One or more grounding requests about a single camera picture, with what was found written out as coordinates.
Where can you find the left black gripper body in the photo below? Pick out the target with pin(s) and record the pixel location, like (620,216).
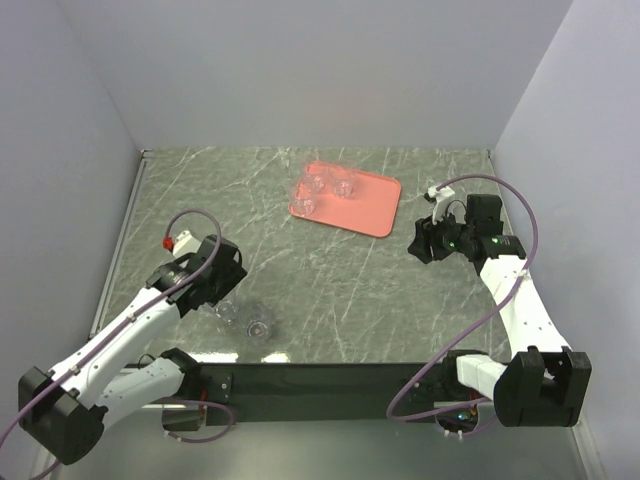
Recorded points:
(225,282)

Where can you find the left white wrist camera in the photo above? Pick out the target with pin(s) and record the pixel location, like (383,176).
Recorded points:
(185,242)

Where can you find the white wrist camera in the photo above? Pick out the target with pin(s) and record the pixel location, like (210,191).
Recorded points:
(185,242)
(440,198)

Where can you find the pink plastic tray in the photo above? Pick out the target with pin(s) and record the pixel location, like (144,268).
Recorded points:
(370,210)

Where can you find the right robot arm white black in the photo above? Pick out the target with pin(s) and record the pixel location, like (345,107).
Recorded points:
(545,382)

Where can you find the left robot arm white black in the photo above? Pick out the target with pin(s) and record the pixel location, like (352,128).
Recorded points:
(68,407)

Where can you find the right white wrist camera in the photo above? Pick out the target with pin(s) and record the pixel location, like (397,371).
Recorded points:
(440,198)

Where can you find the clear glass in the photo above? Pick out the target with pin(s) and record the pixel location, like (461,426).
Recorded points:
(258,323)
(227,311)
(342,181)
(316,174)
(302,199)

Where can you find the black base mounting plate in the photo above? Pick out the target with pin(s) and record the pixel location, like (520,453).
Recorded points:
(269,392)

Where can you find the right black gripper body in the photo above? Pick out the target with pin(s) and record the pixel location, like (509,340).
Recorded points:
(446,237)

